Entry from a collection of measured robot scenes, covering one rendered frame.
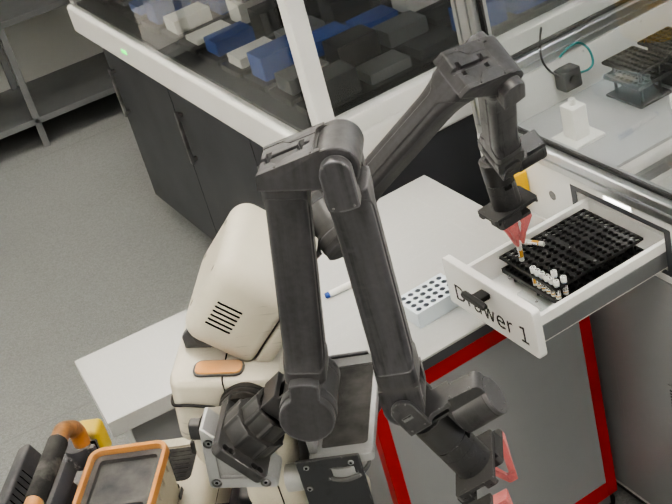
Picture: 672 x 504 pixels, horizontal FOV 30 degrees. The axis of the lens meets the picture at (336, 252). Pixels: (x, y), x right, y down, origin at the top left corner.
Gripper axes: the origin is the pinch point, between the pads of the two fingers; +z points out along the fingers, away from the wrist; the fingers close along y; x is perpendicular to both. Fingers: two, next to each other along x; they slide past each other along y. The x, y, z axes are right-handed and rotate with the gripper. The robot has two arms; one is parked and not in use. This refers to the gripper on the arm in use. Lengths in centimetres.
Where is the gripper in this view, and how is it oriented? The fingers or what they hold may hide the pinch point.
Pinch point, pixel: (518, 240)
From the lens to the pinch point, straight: 248.3
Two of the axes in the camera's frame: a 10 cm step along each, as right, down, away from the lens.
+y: 8.2, -5.1, 2.4
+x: -4.7, -3.6, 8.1
